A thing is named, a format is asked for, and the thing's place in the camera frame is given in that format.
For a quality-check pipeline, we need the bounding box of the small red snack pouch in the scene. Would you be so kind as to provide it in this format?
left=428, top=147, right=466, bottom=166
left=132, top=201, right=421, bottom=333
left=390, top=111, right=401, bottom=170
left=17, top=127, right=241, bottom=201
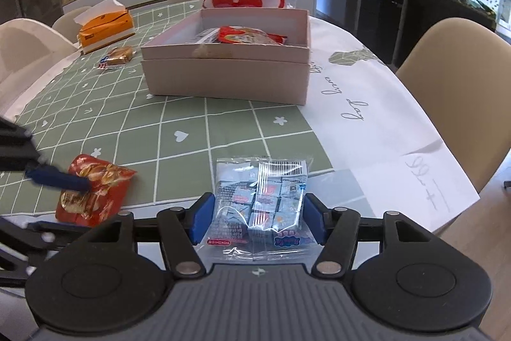
left=56, top=154, right=137, bottom=227

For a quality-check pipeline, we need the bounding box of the clear bag of candies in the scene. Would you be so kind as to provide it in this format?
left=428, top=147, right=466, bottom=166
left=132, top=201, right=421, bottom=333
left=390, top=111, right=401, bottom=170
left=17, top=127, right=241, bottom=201
left=199, top=157, right=315, bottom=263

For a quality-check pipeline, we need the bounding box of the bread bun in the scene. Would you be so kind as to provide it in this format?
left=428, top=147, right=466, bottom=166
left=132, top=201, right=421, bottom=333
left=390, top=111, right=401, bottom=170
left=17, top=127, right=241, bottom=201
left=97, top=46, right=136, bottom=70

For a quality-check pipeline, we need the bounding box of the red chicken snack pouch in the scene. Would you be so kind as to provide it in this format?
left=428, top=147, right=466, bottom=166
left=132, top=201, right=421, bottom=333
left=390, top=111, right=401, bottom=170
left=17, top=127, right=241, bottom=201
left=217, top=26, right=287, bottom=45

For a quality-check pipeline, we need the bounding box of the green checkered tablecloth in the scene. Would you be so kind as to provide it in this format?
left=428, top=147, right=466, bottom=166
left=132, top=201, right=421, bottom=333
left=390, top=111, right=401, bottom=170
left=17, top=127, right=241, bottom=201
left=0, top=0, right=376, bottom=229

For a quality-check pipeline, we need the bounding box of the beige mesh food cover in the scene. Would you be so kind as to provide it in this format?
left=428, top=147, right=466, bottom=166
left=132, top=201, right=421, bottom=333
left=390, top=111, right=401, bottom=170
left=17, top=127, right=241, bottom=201
left=0, top=18, right=78, bottom=114

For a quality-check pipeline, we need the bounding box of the beige chair far left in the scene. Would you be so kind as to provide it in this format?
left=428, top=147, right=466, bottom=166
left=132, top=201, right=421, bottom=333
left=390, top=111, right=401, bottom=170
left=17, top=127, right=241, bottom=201
left=52, top=6, right=90, bottom=43

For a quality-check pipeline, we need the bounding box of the orange tissue box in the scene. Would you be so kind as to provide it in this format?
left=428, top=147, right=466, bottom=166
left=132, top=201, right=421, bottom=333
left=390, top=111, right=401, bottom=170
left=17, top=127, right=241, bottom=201
left=74, top=0, right=135, bottom=55

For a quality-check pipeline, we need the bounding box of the pink cardboard box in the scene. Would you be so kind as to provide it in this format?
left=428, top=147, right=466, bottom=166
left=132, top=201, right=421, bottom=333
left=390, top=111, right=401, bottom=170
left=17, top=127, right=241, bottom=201
left=141, top=8, right=311, bottom=105

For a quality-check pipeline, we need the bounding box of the beige chair right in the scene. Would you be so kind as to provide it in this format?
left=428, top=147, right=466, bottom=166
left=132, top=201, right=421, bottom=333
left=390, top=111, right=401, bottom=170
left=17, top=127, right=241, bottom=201
left=397, top=17, right=510, bottom=190

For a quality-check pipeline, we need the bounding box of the black water dispenser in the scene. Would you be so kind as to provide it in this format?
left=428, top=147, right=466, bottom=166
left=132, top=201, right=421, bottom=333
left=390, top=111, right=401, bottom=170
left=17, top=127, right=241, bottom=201
left=356, top=0, right=404, bottom=64

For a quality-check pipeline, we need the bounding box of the black fish tank cabinet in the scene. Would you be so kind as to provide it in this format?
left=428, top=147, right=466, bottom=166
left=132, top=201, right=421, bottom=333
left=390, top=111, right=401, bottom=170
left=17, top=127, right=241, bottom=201
left=395, top=0, right=499, bottom=67

